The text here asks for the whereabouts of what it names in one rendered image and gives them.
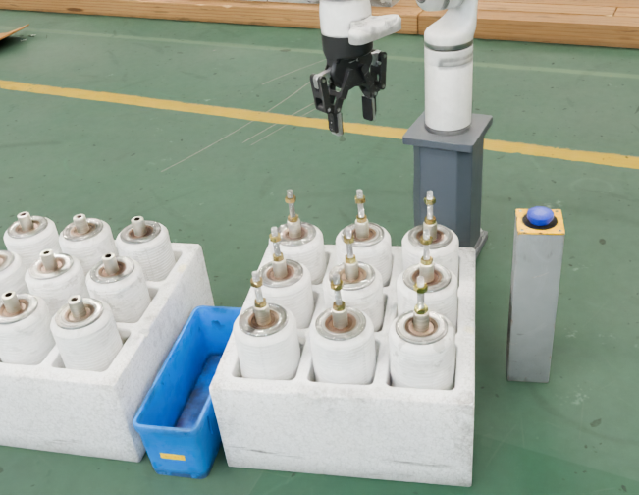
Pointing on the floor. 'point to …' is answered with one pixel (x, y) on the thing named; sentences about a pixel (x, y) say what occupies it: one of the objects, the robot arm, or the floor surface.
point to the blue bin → (186, 398)
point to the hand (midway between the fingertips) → (352, 119)
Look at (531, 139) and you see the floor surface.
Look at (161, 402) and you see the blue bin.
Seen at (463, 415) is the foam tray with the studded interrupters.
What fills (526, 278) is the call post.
